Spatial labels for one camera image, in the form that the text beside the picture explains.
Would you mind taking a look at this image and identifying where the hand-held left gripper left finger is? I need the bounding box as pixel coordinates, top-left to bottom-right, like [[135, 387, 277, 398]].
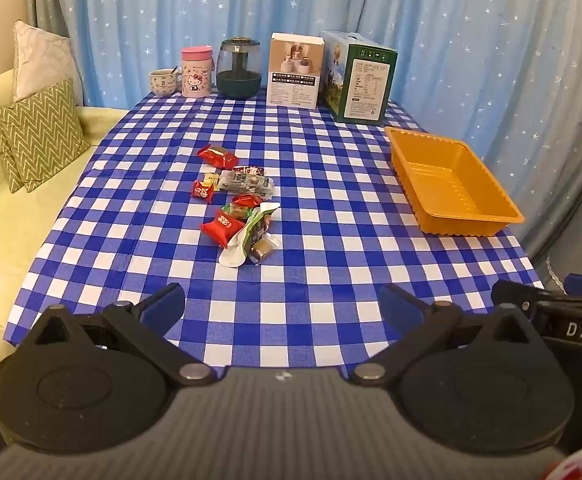
[[18, 282, 218, 388]]

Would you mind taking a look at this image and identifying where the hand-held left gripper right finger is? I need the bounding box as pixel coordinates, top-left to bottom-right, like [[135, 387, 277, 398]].
[[348, 282, 552, 388]]

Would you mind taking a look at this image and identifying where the red pillow packet white print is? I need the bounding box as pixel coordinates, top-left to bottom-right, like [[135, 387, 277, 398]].
[[199, 208, 246, 247]]

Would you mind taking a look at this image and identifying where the brown cube candy clear wrapper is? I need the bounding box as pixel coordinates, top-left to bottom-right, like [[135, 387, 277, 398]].
[[248, 233, 279, 263]]

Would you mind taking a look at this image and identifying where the orange plastic tray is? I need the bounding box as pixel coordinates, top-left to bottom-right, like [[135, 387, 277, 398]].
[[384, 126, 526, 237]]

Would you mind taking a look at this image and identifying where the clear long snack packet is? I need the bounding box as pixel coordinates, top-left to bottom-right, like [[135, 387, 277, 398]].
[[218, 170, 276, 196]]

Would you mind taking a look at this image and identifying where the long red snack packet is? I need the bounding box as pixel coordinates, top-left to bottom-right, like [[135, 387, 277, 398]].
[[197, 144, 240, 170]]

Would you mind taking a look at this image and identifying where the blue white checked tablecloth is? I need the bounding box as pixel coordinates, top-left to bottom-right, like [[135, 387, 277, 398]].
[[3, 91, 546, 381]]

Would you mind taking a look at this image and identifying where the person's red white clothing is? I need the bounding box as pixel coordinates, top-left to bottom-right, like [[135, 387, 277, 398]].
[[541, 442, 582, 480]]

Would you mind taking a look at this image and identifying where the grey curtain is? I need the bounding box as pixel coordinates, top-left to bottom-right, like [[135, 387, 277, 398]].
[[25, 0, 88, 107], [516, 0, 582, 266]]

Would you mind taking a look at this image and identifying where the pale yellow sofa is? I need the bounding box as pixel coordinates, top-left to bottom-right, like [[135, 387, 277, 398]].
[[0, 69, 136, 461]]

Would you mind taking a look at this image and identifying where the green zigzag pillow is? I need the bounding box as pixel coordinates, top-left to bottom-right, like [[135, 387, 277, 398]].
[[1, 77, 92, 193], [0, 102, 26, 195]]

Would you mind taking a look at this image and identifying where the white ceramic cup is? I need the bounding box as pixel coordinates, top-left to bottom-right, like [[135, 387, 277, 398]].
[[149, 69, 182, 97]]

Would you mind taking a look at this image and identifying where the green carton box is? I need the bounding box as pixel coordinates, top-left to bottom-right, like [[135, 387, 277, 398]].
[[319, 30, 399, 126]]

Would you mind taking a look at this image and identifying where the pink cartoon tumbler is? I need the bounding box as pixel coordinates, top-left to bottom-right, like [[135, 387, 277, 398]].
[[180, 46, 216, 99]]

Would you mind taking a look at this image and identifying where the dark green glass humidifier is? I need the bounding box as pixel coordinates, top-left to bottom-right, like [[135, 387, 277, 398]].
[[216, 36, 262, 100]]

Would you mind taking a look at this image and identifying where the white carton box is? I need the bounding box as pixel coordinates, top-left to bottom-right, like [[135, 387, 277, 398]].
[[266, 32, 326, 110]]

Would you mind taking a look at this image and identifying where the white quilted pillow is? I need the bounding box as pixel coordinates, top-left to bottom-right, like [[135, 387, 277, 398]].
[[12, 20, 84, 108]]

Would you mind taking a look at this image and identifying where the blue star curtain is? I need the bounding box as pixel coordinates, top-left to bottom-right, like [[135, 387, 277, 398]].
[[53, 0, 546, 171]]

